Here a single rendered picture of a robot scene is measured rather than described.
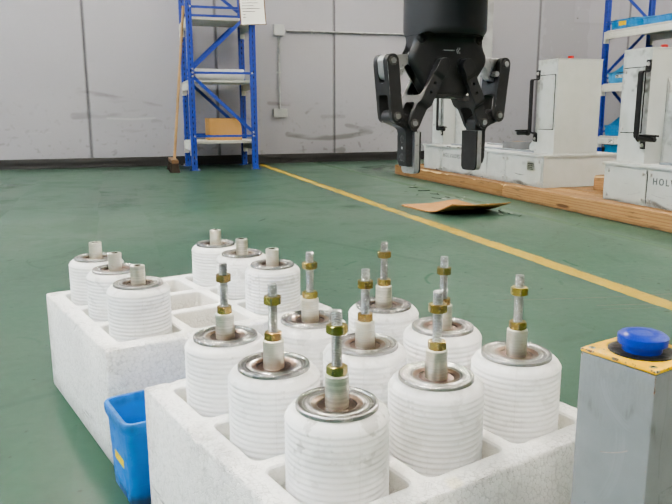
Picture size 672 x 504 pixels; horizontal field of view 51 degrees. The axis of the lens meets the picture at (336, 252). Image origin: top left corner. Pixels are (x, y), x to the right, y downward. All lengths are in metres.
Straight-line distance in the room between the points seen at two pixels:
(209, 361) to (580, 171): 3.66
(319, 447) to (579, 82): 3.78
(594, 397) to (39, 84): 6.66
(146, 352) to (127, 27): 6.12
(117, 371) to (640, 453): 0.72
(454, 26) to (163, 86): 6.47
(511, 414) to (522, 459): 0.06
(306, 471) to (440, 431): 0.14
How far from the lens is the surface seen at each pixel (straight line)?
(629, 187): 3.59
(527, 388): 0.76
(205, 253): 1.38
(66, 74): 7.05
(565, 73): 4.22
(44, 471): 1.15
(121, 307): 1.09
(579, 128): 4.28
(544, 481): 0.77
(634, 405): 0.62
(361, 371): 0.76
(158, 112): 7.04
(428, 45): 0.64
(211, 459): 0.74
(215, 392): 0.82
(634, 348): 0.63
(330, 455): 0.62
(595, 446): 0.65
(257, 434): 0.72
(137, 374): 1.08
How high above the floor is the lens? 0.51
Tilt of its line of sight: 11 degrees down
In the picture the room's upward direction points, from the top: straight up
